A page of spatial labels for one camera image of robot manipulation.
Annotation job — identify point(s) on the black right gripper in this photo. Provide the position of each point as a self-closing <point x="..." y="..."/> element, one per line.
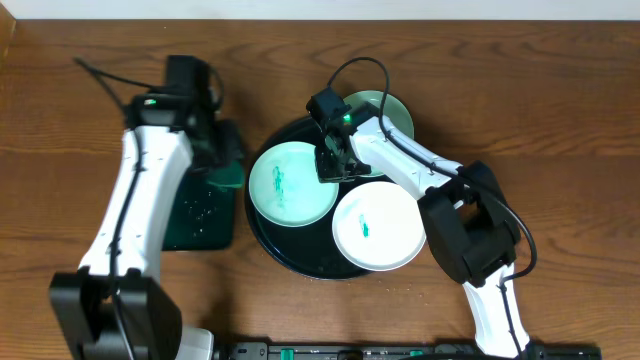
<point x="326" y="174"/>

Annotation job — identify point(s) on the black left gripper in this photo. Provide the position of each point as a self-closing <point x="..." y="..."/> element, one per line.
<point x="220" y="151"/>

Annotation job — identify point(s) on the green sponge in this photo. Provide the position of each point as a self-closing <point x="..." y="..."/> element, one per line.
<point x="231" y="176"/>

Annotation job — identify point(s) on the light green plate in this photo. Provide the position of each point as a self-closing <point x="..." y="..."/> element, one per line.
<point x="394" y="109"/>
<point x="284" y="186"/>

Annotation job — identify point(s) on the light green plate back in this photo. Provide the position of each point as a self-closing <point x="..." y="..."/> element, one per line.
<point x="394" y="109"/>

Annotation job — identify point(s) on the white plate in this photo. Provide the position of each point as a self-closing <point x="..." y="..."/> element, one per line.
<point x="377" y="226"/>

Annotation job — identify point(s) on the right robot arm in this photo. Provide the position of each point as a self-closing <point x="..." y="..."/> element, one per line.
<point x="470" y="229"/>

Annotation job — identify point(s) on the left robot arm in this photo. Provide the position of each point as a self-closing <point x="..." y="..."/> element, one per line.
<point x="113" y="306"/>

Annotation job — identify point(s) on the rectangular black tray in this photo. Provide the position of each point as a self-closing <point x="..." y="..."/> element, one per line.
<point x="202" y="216"/>

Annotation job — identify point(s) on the round black tray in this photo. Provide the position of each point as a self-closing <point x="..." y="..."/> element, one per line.
<point x="308" y="250"/>

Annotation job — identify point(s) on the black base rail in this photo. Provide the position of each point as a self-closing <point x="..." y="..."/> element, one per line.
<point x="264" y="351"/>

